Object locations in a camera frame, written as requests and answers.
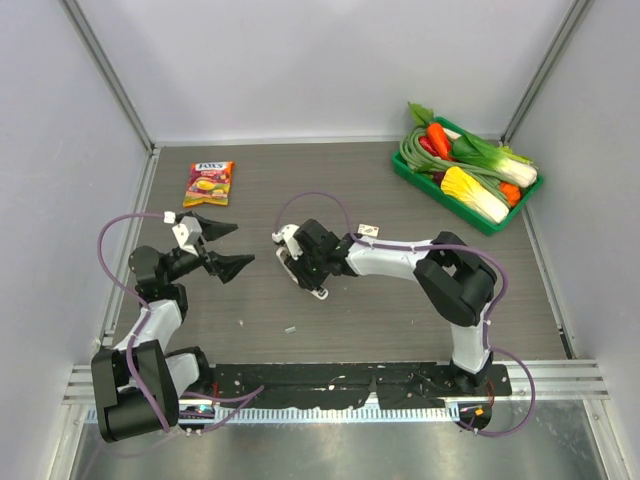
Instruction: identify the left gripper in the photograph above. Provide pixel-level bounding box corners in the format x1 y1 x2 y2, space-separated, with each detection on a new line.
164 213 253 283

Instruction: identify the white stapler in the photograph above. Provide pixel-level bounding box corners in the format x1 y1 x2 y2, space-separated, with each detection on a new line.
277 258 329 300

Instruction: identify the white staple box sleeve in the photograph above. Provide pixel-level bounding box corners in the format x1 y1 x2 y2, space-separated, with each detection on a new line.
357 224 379 238

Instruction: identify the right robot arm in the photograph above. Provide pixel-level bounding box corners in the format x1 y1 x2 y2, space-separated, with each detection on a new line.
277 219 497 395

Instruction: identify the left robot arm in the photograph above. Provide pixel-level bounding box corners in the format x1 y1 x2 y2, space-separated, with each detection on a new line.
90 211 255 443

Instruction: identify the candy bag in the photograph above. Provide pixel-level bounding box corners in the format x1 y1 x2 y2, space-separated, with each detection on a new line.
183 162 235 208

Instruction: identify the green long beans bundle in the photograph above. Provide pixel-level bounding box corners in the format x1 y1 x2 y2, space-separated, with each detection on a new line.
399 127 507 204

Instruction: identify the purple onion toy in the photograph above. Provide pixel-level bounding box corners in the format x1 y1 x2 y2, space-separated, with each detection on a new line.
431 172 445 185

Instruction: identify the red pepper toy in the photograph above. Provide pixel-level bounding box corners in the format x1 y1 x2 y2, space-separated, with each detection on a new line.
418 136 439 157

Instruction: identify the napa cabbage toy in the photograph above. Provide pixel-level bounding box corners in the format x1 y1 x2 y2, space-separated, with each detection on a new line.
440 167 509 224

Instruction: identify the orange carrot toy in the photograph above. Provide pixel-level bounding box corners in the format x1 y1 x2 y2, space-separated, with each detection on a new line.
426 123 451 160

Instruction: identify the small orange tomato toy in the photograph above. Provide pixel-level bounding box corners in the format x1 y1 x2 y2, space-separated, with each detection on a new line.
500 182 522 208

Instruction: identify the green plastic tray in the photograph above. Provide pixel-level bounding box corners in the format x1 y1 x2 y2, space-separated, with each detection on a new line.
392 117 544 236

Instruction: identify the bok choy toy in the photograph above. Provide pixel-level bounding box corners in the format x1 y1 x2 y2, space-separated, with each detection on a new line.
451 132 538 188

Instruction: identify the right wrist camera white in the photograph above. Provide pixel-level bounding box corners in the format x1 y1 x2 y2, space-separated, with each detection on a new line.
271 224 302 261

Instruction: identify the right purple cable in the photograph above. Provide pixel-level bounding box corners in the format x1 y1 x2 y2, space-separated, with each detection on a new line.
275 191 537 439

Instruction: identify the purple cable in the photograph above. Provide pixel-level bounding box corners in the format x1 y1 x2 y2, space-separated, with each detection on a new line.
275 191 537 439
96 211 266 436

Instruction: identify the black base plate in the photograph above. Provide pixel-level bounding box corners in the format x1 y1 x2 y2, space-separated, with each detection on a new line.
187 362 512 410

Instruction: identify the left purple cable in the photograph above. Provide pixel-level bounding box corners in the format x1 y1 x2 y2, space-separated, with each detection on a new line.
96 211 266 436

